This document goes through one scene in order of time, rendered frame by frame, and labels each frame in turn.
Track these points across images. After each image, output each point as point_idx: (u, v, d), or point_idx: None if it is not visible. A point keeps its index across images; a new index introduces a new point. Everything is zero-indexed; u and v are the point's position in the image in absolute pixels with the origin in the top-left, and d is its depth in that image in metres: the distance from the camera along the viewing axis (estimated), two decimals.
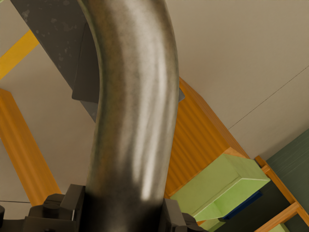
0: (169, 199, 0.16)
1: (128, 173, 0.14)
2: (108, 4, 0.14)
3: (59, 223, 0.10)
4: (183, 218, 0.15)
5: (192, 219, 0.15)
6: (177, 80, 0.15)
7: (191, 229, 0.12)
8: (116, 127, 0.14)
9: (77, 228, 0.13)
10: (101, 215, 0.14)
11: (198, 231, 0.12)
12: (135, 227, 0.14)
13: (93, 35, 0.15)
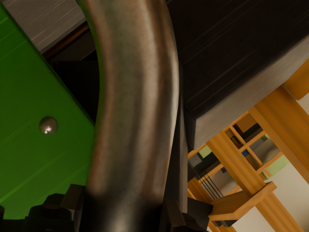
0: (169, 199, 0.16)
1: (128, 173, 0.14)
2: (108, 4, 0.14)
3: (59, 223, 0.10)
4: (183, 218, 0.15)
5: (192, 219, 0.15)
6: (177, 80, 0.15)
7: (191, 229, 0.12)
8: (116, 127, 0.14)
9: (77, 228, 0.13)
10: (101, 215, 0.14)
11: (198, 231, 0.12)
12: (135, 227, 0.14)
13: (93, 35, 0.15)
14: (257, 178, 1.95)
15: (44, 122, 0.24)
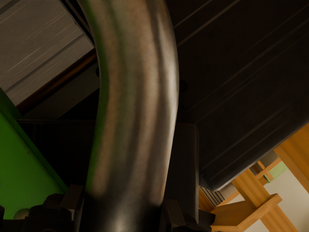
0: (169, 199, 0.16)
1: (128, 173, 0.14)
2: (108, 4, 0.14)
3: (59, 223, 0.10)
4: (183, 218, 0.15)
5: (192, 219, 0.15)
6: (177, 80, 0.15)
7: (191, 229, 0.12)
8: (116, 127, 0.14)
9: (77, 228, 0.13)
10: (101, 215, 0.14)
11: (198, 231, 0.12)
12: (135, 227, 0.14)
13: (93, 35, 0.15)
14: (261, 190, 1.89)
15: (20, 218, 0.18)
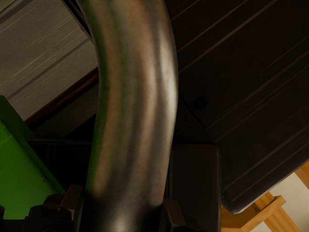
0: (169, 199, 0.16)
1: (128, 173, 0.14)
2: (107, 4, 0.14)
3: (59, 223, 0.10)
4: (183, 218, 0.15)
5: (192, 219, 0.15)
6: (177, 80, 0.15)
7: (191, 229, 0.12)
8: (115, 127, 0.14)
9: (77, 228, 0.13)
10: (101, 215, 0.14)
11: (198, 231, 0.12)
12: (135, 227, 0.14)
13: (92, 35, 0.15)
14: None
15: None
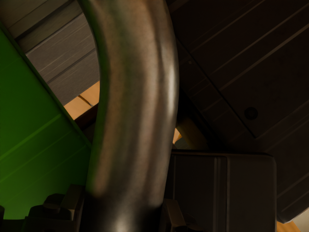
0: (169, 199, 0.16)
1: (128, 174, 0.14)
2: (108, 4, 0.14)
3: (59, 223, 0.10)
4: (183, 218, 0.15)
5: (192, 219, 0.15)
6: (177, 80, 0.15)
7: (191, 229, 0.12)
8: (116, 127, 0.14)
9: (77, 228, 0.13)
10: (101, 215, 0.14)
11: (198, 231, 0.12)
12: (135, 227, 0.14)
13: (93, 35, 0.15)
14: None
15: None
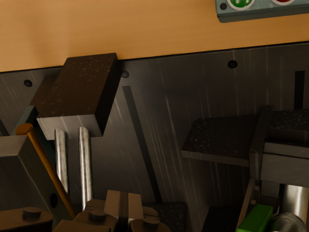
0: (133, 194, 0.16)
1: None
2: None
3: (92, 229, 0.10)
4: (145, 212, 0.15)
5: (154, 213, 0.15)
6: None
7: (148, 223, 0.12)
8: None
9: None
10: None
11: (154, 224, 0.12)
12: None
13: None
14: None
15: None
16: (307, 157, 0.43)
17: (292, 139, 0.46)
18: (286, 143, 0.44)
